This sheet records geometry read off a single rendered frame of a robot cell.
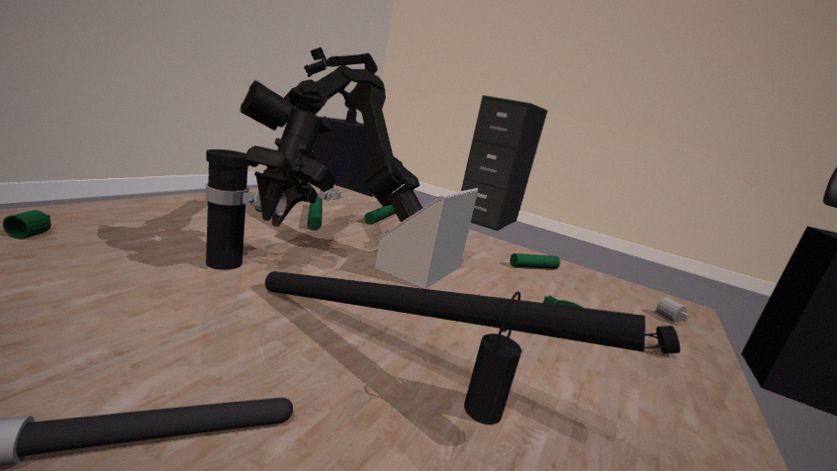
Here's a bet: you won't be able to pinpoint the white stepped cylinder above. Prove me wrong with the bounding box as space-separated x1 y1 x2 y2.
656 298 690 323

